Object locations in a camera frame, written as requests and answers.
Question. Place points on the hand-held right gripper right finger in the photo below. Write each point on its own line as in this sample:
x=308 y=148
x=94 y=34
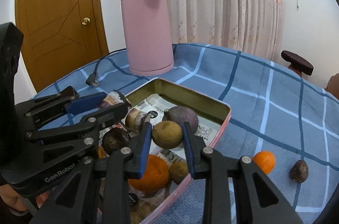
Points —
x=189 y=152

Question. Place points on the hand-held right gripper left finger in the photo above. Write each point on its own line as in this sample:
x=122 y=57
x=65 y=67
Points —
x=144 y=149

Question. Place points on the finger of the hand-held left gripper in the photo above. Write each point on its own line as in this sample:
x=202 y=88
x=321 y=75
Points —
x=84 y=104
x=106 y=114

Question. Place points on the cut taro piece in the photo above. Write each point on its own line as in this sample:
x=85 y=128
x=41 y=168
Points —
x=133 y=119
x=114 y=99

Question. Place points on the small yellowish-brown fruit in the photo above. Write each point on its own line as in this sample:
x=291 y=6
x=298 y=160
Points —
x=166 y=135
x=178 y=172

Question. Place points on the orange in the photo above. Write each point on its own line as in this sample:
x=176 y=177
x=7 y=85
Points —
x=156 y=173
x=100 y=153
x=263 y=161

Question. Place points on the dark taro end piece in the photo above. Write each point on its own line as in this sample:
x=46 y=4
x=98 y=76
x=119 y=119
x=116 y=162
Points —
x=114 y=140
x=299 y=171

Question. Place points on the purple round turnip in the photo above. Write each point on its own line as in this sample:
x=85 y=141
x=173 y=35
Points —
x=185 y=116

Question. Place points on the pink metal tin box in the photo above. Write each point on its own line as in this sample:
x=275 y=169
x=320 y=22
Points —
x=190 y=96

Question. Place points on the person's left hand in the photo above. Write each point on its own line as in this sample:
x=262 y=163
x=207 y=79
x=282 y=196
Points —
x=13 y=198

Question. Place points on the printed paper sheet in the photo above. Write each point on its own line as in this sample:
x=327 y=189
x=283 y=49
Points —
x=156 y=107

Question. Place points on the wooden door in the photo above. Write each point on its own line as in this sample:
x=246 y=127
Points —
x=58 y=14

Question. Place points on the brass door knob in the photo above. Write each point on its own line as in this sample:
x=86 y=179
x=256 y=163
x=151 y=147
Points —
x=85 y=21

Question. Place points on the pink cylindrical container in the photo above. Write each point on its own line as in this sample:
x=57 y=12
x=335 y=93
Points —
x=147 y=33

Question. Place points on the blue plaid tablecloth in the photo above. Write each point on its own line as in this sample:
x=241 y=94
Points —
x=251 y=86

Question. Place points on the dark round stool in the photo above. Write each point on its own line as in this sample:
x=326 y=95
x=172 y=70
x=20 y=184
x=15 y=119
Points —
x=298 y=61

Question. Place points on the brown leather armchair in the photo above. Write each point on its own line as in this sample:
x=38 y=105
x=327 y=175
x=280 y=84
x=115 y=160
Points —
x=333 y=87

